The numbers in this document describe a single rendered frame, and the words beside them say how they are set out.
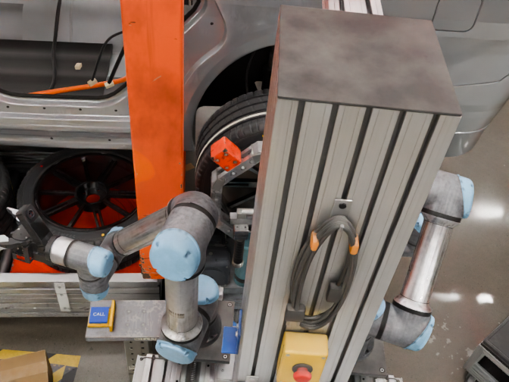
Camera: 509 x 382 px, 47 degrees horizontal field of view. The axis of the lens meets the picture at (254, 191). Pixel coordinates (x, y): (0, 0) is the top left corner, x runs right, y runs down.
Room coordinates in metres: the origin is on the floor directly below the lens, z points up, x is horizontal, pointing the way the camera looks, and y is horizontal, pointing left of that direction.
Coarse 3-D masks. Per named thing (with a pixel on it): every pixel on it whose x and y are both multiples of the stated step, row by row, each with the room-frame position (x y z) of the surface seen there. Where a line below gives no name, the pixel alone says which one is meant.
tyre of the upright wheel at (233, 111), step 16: (240, 96) 1.82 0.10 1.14; (256, 96) 1.80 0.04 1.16; (224, 112) 1.77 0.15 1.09; (240, 112) 1.73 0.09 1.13; (256, 112) 1.72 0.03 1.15; (208, 128) 1.76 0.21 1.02; (240, 128) 1.64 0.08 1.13; (256, 128) 1.63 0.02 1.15; (208, 144) 1.66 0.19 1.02; (240, 144) 1.61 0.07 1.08; (208, 160) 1.60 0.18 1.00; (208, 176) 1.60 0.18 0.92; (208, 192) 1.60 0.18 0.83
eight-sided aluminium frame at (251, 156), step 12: (252, 144) 1.59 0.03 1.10; (252, 156) 1.53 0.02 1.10; (216, 168) 1.58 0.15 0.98; (240, 168) 1.53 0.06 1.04; (216, 180) 1.52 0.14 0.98; (228, 180) 1.52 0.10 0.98; (216, 192) 1.52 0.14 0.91; (216, 204) 1.52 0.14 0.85; (228, 216) 1.58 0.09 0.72; (228, 228) 1.53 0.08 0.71
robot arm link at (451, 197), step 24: (432, 192) 1.22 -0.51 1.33; (456, 192) 1.22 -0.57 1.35; (432, 216) 1.18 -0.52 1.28; (456, 216) 1.18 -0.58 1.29; (432, 240) 1.14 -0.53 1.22; (432, 264) 1.09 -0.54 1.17; (408, 288) 1.05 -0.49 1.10; (432, 288) 1.06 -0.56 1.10; (408, 312) 0.99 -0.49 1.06; (384, 336) 0.95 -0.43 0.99; (408, 336) 0.94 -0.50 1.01
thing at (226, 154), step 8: (224, 136) 1.59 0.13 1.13; (216, 144) 1.57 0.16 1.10; (224, 144) 1.55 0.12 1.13; (232, 144) 1.58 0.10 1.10; (216, 152) 1.53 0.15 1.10; (224, 152) 1.52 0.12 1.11; (232, 152) 1.54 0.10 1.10; (240, 152) 1.58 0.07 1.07; (216, 160) 1.52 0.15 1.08; (224, 160) 1.52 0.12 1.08; (232, 160) 1.53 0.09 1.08; (240, 160) 1.54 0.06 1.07; (224, 168) 1.52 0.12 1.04; (232, 168) 1.53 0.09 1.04
